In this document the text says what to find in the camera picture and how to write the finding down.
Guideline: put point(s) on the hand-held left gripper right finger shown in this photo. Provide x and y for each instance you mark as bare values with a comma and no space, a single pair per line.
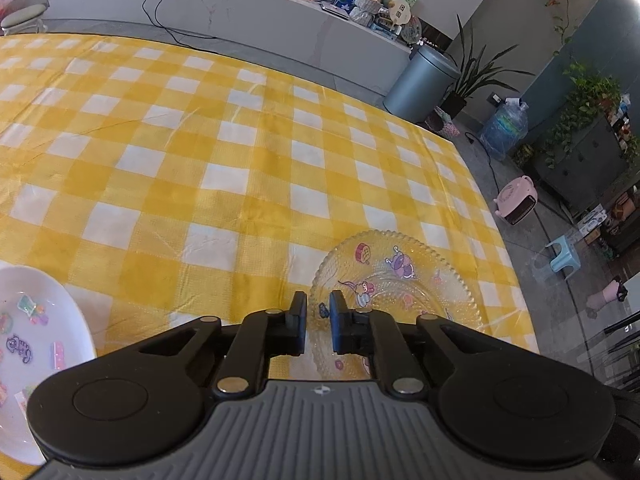
336,325

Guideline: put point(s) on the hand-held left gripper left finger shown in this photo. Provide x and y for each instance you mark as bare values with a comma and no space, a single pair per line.
299,325

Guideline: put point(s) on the clear glass cartoon plate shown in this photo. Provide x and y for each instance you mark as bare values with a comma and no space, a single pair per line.
400,280

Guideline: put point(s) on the small white sticker plate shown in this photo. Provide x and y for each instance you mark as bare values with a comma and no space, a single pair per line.
45,310

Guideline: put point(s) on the yellow checked tablecloth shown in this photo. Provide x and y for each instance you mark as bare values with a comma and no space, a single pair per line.
200,160

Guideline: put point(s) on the pink fan heater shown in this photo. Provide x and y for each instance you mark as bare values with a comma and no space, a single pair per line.
517,202

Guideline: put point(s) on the patterned paper bag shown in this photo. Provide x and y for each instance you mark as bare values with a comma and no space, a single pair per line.
442,122

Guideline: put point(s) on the small blue plastic stool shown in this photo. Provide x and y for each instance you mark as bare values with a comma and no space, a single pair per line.
557,257

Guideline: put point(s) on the tall-leaf plant in black pot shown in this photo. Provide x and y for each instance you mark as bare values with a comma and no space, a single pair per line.
452,105

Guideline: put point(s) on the blue-grey round trash can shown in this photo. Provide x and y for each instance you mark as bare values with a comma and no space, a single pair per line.
417,85

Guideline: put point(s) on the blue water jug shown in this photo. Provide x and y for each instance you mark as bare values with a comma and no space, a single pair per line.
505,132

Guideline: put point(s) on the pink plush slipper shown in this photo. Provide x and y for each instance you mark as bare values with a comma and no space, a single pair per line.
602,296

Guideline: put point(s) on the dark grey cabinet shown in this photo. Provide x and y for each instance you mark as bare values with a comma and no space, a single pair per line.
580,170

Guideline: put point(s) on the glass dish on stand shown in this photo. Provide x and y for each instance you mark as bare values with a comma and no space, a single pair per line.
412,30

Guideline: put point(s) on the pink flat book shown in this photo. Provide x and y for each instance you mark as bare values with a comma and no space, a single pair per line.
335,10

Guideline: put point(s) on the round paper fan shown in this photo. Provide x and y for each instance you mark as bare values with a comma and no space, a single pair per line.
400,10

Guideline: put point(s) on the white marble television console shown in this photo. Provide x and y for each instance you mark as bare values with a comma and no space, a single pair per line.
250,5

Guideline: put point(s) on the bushy green potted plant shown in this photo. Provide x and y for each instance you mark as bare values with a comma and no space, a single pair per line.
582,105

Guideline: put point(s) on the assorted bottles group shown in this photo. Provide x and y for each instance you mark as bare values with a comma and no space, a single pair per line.
625,125

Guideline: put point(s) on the small stool with grey cushion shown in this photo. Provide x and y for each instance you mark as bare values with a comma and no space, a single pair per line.
22,12

